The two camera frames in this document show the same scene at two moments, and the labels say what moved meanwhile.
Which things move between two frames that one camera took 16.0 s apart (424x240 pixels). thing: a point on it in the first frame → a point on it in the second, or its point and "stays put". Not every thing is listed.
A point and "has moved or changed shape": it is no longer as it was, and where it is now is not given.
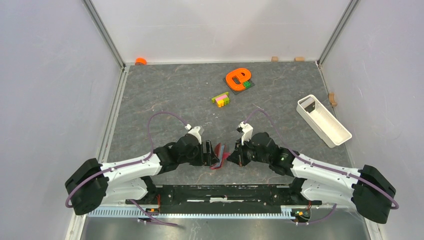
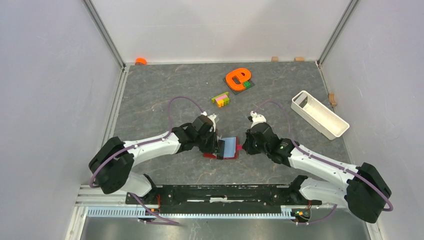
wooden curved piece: [331, 97] stays put
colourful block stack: [221, 100] stays put
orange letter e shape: [243, 75] stays put
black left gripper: [210, 158] → [213, 147]
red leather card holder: [221, 155] has moved or changed shape
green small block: [247, 84] stays put
